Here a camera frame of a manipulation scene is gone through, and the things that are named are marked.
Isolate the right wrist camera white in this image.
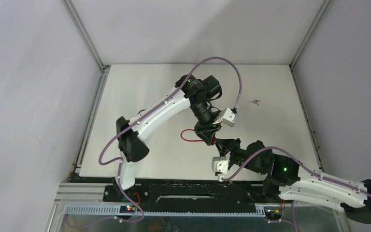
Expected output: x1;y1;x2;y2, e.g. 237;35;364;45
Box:
212;151;230;182

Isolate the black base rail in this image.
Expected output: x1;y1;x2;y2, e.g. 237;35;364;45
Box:
102;178;290;214

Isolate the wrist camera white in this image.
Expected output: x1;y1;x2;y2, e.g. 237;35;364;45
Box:
212;151;230;182
213;108;237;127

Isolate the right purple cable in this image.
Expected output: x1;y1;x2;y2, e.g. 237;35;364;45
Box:
222;146;371;232

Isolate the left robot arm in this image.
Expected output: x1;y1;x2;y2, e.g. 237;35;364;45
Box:
114;75;222;201

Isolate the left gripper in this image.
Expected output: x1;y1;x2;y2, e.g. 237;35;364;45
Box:
190;101;224;146

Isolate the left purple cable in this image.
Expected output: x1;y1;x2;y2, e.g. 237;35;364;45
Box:
98;57;243;223

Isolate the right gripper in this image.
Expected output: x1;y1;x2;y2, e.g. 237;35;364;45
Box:
214;138;264;174

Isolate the purple cable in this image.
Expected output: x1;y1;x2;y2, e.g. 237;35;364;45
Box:
98;57;243;223
222;146;371;232

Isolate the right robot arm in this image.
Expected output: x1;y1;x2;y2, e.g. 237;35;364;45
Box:
212;139;371;224

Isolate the red cable lock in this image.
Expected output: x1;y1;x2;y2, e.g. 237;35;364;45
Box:
180;129;216;144

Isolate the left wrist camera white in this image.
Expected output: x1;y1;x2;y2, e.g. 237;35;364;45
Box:
213;108;237;127

